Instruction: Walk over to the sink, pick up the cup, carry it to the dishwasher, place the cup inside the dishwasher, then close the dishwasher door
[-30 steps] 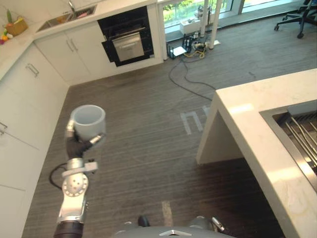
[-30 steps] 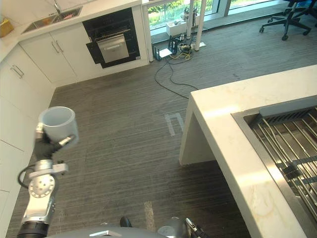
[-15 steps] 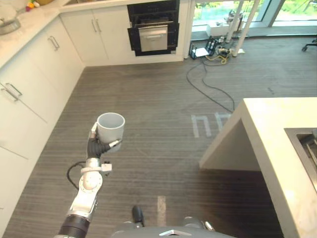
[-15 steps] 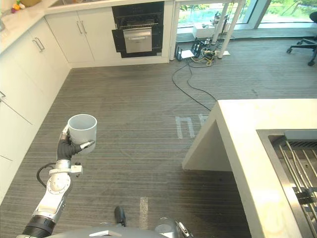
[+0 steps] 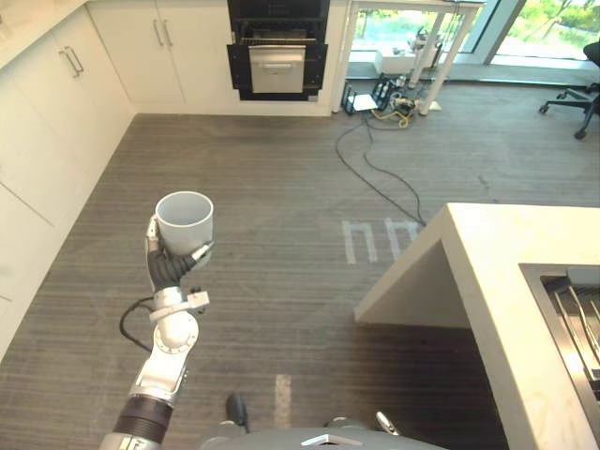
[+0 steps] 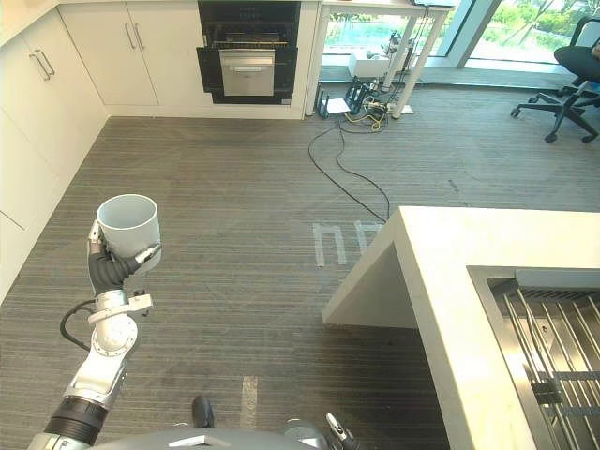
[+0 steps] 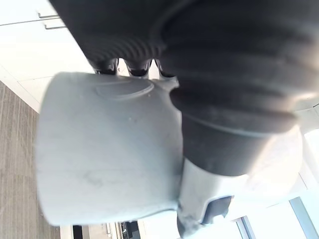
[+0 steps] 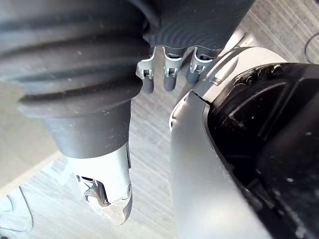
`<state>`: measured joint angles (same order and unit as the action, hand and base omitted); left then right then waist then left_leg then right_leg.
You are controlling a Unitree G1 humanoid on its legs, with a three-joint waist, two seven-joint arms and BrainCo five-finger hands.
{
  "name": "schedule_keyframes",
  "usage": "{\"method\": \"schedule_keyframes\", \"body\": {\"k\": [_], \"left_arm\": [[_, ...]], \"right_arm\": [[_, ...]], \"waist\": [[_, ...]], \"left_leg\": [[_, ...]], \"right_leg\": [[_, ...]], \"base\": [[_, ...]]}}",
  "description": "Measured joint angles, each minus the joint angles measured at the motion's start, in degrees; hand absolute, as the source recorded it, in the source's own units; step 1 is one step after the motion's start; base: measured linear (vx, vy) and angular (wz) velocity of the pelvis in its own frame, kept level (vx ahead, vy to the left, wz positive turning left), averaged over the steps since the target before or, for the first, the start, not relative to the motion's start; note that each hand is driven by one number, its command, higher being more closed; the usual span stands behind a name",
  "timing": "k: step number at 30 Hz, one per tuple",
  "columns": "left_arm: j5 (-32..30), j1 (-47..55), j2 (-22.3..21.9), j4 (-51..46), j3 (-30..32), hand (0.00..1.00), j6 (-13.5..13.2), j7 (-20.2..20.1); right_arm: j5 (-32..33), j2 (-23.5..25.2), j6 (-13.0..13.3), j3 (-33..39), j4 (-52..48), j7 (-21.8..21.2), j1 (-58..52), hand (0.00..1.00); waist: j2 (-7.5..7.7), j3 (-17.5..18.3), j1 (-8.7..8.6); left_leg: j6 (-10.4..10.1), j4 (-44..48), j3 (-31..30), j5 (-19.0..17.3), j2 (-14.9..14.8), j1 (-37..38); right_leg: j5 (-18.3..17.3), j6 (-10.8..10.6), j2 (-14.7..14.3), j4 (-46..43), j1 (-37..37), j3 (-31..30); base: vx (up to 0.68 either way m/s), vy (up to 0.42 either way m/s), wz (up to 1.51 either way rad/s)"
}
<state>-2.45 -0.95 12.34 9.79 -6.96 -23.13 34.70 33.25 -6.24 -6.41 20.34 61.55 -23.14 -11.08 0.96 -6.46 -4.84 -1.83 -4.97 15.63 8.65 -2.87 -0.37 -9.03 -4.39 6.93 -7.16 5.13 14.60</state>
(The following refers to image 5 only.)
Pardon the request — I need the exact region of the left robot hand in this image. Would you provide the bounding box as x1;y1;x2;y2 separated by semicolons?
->
143;216;216;288

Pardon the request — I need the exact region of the white cup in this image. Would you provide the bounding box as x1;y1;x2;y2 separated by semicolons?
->
155;190;218;270

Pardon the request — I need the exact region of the dishwasher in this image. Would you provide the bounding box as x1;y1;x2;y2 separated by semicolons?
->
226;0;330;102

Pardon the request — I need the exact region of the steel sink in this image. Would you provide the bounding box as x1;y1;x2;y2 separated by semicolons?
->
517;262;600;437

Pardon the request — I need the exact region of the white cabinet run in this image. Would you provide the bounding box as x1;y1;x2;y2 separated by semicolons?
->
0;0;137;357

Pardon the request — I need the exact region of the robot body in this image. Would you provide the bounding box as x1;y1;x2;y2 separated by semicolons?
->
199;392;451;450

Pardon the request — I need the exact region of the white box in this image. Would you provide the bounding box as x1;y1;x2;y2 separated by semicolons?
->
352;93;380;113

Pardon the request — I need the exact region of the black equipment case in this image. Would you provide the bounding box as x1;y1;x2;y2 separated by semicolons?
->
372;72;399;110

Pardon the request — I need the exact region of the kitchen island counter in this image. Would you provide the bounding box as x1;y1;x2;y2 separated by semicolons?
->
353;202;600;450

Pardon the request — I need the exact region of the white table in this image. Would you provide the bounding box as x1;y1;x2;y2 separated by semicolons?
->
335;0;487;117

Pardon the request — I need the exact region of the black office chair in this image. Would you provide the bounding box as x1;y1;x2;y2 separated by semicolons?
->
537;42;600;141

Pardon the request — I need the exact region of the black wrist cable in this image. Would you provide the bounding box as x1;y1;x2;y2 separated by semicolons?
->
119;297;156;353

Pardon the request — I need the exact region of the white cabinet with two handles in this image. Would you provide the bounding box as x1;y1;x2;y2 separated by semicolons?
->
87;0;235;106

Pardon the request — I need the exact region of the black floor cable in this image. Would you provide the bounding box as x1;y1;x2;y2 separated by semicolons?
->
334;111;428;227

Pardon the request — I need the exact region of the yellow cable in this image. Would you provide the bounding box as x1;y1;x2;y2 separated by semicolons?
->
370;97;419;129

